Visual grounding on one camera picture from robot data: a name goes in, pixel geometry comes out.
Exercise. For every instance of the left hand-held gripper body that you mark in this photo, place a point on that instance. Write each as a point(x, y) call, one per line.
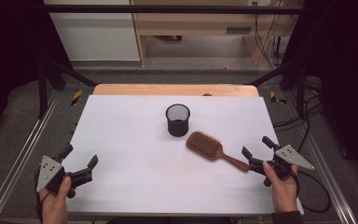
point(48, 172)

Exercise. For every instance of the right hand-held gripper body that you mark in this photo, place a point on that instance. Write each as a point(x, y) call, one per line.
point(292, 156)

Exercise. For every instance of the brown wooden hairbrush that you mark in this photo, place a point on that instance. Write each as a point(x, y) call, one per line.
point(204, 145)

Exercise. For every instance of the black mesh cup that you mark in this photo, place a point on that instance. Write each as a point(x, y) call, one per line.
point(177, 127)

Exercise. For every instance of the person's left hand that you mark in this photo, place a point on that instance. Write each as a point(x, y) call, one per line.
point(54, 207)

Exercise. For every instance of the person's right hand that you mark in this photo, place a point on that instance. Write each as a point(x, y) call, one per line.
point(284, 194)

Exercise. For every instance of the white paper sheet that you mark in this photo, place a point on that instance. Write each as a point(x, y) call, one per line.
point(143, 168)

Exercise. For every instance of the black metal stand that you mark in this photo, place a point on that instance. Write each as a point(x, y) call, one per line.
point(42, 90)
point(300, 90)

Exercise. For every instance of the wooden table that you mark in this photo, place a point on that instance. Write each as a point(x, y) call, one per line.
point(155, 89)

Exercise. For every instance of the black curtain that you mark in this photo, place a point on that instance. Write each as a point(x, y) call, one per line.
point(9, 62)
point(348, 77)

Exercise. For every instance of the white cabinet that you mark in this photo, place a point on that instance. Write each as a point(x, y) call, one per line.
point(96, 37)

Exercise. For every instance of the light wooden desk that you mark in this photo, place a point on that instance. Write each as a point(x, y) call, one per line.
point(192, 21)

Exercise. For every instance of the aluminium rail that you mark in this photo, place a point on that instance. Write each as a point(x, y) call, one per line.
point(21, 155)
point(332, 186)

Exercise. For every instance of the black horizontal frame bar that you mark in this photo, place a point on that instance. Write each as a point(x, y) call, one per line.
point(167, 9)

